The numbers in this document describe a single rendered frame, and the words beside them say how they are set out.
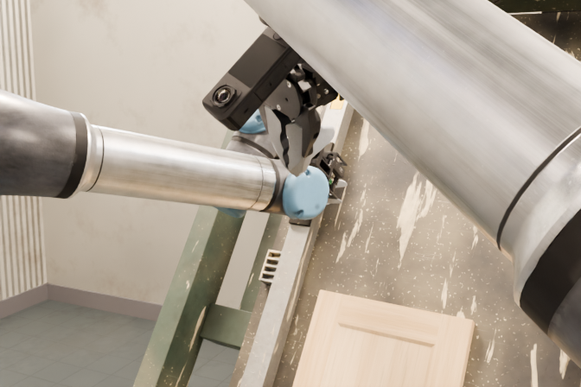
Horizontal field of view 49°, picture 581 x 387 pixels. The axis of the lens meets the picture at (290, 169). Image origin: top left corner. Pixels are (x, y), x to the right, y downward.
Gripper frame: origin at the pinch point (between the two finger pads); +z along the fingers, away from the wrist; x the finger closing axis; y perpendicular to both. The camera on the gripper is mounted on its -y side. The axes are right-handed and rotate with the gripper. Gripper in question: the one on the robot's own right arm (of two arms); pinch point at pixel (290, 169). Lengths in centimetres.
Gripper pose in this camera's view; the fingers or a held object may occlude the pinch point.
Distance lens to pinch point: 73.6
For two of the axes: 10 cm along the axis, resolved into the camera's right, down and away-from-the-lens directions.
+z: 0.6, 7.7, 6.3
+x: -6.5, -4.5, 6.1
